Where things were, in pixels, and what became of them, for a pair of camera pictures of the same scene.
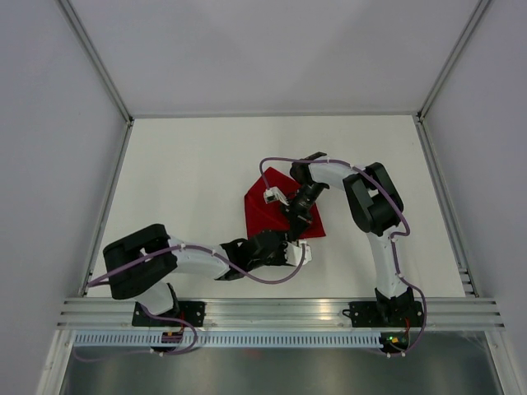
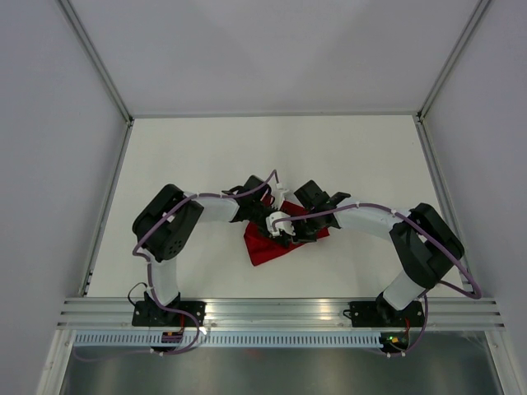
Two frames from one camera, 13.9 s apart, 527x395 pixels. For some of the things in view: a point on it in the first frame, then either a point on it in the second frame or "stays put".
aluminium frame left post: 79,30 stays put
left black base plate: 191,312 stays put
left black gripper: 282,260 -> 266,230
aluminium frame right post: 458,49 stays put
